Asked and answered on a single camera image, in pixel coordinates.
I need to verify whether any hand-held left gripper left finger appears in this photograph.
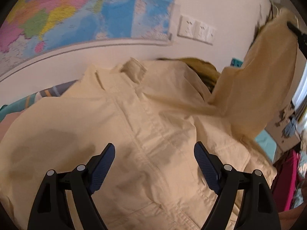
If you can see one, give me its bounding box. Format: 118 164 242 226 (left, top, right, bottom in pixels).
27 143 116 230

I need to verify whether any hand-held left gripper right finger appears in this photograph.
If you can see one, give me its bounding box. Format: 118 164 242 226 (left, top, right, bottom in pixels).
194 141 281 230

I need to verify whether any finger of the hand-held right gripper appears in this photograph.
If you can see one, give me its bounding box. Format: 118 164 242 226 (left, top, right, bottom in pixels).
286 21 307 60

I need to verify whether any cream jacket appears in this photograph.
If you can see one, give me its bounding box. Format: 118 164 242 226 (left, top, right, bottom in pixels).
0 8 299 230

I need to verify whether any pink cloth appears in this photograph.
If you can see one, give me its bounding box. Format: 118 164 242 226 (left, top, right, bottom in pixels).
272 149 303 212

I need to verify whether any olive green garment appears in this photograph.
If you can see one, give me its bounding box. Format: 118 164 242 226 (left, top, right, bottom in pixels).
156 57 222 94

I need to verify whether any white wall socket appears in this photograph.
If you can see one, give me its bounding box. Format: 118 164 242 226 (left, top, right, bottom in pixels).
194 20 215 45
178 15 196 39

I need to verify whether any colourful wall map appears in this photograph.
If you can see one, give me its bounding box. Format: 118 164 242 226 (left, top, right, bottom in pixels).
0 0 178 77

